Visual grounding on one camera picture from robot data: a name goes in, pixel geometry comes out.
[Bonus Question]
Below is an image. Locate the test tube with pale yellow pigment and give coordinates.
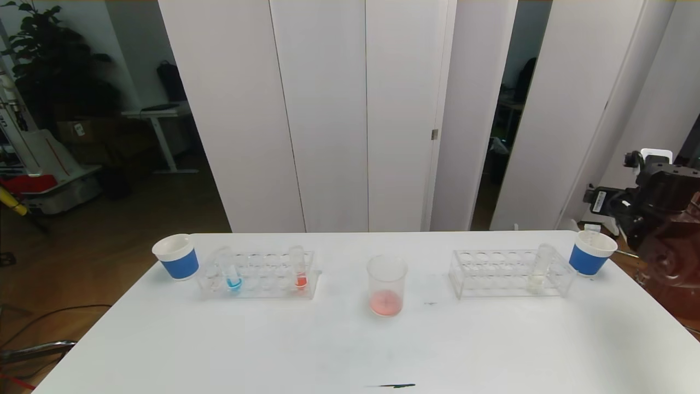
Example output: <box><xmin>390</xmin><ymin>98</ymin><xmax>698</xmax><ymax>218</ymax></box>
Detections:
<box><xmin>528</xmin><ymin>244</ymin><xmax>556</xmax><ymax>292</ymax></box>

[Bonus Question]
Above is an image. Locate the paper cup with blue band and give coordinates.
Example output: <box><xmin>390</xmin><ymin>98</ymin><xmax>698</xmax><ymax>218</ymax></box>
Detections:
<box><xmin>152</xmin><ymin>234</ymin><xmax>200</xmax><ymax>281</ymax></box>
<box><xmin>569</xmin><ymin>230</ymin><xmax>618</xmax><ymax>277</ymax></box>

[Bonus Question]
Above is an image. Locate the black backpack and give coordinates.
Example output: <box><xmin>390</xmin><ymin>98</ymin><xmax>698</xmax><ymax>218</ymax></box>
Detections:
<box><xmin>156</xmin><ymin>61</ymin><xmax>188</xmax><ymax>105</ymax></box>

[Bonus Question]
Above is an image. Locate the metal chair leg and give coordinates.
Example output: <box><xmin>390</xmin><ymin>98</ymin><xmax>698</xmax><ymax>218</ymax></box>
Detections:
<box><xmin>0</xmin><ymin>340</ymin><xmax>78</xmax><ymax>364</ymax></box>

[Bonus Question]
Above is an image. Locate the dark green potted plant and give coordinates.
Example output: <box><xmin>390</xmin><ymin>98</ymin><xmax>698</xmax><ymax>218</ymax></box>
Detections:
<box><xmin>0</xmin><ymin>0</ymin><xmax>123</xmax><ymax>131</ymax></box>

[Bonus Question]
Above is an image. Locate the test tube with blue pigment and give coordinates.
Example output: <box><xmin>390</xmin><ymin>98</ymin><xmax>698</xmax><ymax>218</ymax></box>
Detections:
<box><xmin>217</xmin><ymin>247</ymin><xmax>243</xmax><ymax>291</ymax></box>

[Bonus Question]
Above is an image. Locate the white machine column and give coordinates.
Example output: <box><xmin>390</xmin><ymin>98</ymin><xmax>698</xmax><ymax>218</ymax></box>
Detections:
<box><xmin>0</xmin><ymin>55</ymin><xmax>39</xmax><ymax>177</ymax></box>

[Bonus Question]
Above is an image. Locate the white partition panel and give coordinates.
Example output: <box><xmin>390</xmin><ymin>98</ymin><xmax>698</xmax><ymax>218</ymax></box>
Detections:
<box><xmin>159</xmin><ymin>0</ymin><xmax>306</xmax><ymax>234</ymax></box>
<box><xmin>581</xmin><ymin>0</ymin><xmax>700</xmax><ymax>226</ymax></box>
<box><xmin>489</xmin><ymin>0</ymin><xmax>648</xmax><ymax>232</ymax></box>
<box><xmin>557</xmin><ymin>0</ymin><xmax>678</xmax><ymax>228</ymax></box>
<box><xmin>269</xmin><ymin>0</ymin><xmax>370</xmax><ymax>234</ymax></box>
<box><xmin>429</xmin><ymin>0</ymin><xmax>518</xmax><ymax>232</ymax></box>
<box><xmin>365</xmin><ymin>0</ymin><xmax>457</xmax><ymax>233</ymax></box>

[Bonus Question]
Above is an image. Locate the white machine base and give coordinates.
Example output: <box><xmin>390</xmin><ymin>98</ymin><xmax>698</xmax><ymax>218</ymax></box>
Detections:
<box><xmin>16</xmin><ymin>130</ymin><xmax>104</xmax><ymax>216</ymax></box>

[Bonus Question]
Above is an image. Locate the black floor cable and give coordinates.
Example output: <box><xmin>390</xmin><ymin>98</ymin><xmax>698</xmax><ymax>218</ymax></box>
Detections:
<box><xmin>0</xmin><ymin>305</ymin><xmax>113</xmax><ymax>351</ymax></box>

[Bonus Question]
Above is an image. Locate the brown metal stand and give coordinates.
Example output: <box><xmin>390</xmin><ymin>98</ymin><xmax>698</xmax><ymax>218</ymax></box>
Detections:
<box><xmin>637</xmin><ymin>241</ymin><xmax>700</xmax><ymax>334</ymax></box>

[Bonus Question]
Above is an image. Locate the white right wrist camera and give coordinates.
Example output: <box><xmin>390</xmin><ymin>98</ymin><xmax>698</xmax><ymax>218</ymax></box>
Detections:
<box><xmin>640</xmin><ymin>148</ymin><xmax>673</xmax><ymax>165</ymax></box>

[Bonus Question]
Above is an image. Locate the clear acrylic test tube rack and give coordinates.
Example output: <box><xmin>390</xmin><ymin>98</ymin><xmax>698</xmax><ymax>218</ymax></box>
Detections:
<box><xmin>197</xmin><ymin>250</ymin><xmax>322</xmax><ymax>299</ymax></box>
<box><xmin>448</xmin><ymin>249</ymin><xmax>576</xmax><ymax>299</ymax></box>

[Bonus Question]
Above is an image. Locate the white standing desk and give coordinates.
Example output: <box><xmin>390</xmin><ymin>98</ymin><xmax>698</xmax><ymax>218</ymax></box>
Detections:
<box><xmin>121</xmin><ymin>103</ymin><xmax>200</xmax><ymax>176</ymax></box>

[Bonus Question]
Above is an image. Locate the clear plastic beaker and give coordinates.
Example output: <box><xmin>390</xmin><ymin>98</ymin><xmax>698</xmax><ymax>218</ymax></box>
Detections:
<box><xmin>366</xmin><ymin>254</ymin><xmax>409</xmax><ymax>318</ymax></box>

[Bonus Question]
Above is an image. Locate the white partition foot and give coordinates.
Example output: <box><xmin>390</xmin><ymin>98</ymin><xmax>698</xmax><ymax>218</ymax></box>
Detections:
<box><xmin>569</xmin><ymin>218</ymin><xmax>620</xmax><ymax>237</ymax></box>

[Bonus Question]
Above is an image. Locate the brown cardboard box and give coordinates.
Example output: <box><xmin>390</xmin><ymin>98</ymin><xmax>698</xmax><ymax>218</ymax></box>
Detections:
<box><xmin>56</xmin><ymin>120</ymin><xmax>110</xmax><ymax>145</ymax></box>

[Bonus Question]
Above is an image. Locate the yellow tool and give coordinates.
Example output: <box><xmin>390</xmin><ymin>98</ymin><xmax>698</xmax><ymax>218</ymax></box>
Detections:
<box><xmin>0</xmin><ymin>186</ymin><xmax>31</xmax><ymax>217</ymax></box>

